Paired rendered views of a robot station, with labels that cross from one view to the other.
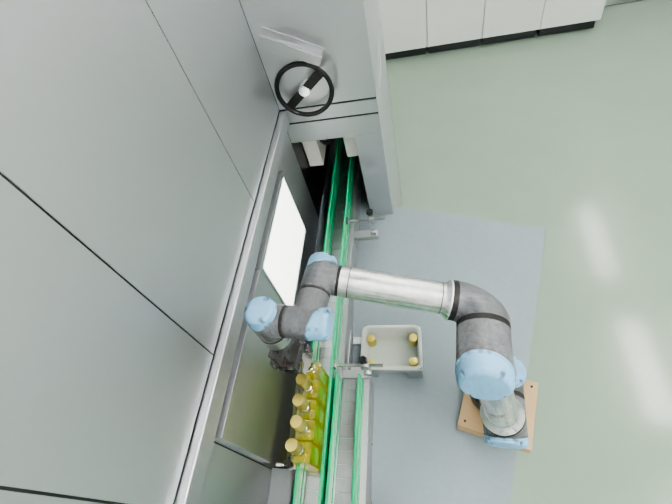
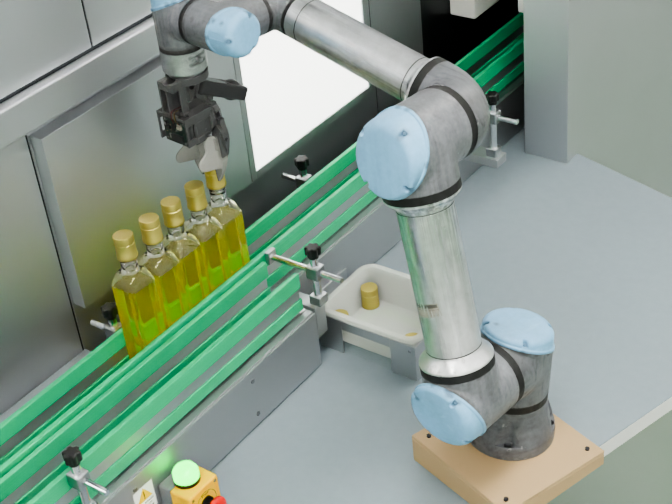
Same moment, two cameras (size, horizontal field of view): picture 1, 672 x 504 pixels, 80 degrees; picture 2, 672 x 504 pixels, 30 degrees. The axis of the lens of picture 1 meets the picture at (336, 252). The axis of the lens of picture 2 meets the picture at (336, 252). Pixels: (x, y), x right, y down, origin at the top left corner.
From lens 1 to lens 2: 1.36 m
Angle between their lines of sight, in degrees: 22
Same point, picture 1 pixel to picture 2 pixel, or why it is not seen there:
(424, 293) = (390, 53)
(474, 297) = (449, 73)
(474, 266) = (648, 280)
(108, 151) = not seen: outside the picture
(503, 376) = (404, 137)
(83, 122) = not seen: outside the picture
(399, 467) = (279, 464)
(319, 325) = (227, 19)
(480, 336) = (413, 99)
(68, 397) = not seen: outside the picture
